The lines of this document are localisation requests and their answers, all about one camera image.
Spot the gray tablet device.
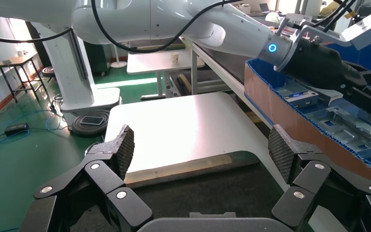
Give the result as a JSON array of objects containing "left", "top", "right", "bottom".
[{"left": 80, "top": 115, "right": 105, "bottom": 126}]

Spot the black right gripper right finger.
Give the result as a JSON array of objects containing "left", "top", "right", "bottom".
[{"left": 268, "top": 124, "right": 371, "bottom": 232}]

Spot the small dark desk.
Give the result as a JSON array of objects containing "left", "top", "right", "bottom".
[{"left": 0, "top": 52, "right": 50, "bottom": 103}]

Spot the white side table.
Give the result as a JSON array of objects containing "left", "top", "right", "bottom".
[{"left": 127, "top": 49, "right": 205, "bottom": 101}]

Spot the blue orange corrugated plastic box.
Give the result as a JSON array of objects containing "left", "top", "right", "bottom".
[{"left": 243, "top": 42, "right": 371, "bottom": 180}]

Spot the small black work mat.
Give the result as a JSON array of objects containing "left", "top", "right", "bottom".
[{"left": 73, "top": 160, "right": 288, "bottom": 232}]

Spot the white table frame rail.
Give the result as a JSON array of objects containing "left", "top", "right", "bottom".
[{"left": 190, "top": 41, "right": 273, "bottom": 130}]

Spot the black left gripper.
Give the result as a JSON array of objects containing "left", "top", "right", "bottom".
[{"left": 283, "top": 38, "right": 371, "bottom": 119}]

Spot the black power adapter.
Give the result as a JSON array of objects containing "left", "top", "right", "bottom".
[{"left": 4, "top": 122, "right": 30, "bottom": 137}]

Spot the white robot torso column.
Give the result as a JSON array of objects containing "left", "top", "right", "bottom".
[{"left": 40, "top": 27, "right": 121, "bottom": 115}]

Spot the white round stand base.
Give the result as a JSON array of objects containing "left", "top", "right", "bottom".
[{"left": 110, "top": 44, "right": 128, "bottom": 69}]

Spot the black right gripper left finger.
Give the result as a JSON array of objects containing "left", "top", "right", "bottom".
[{"left": 19, "top": 124, "right": 154, "bottom": 232}]

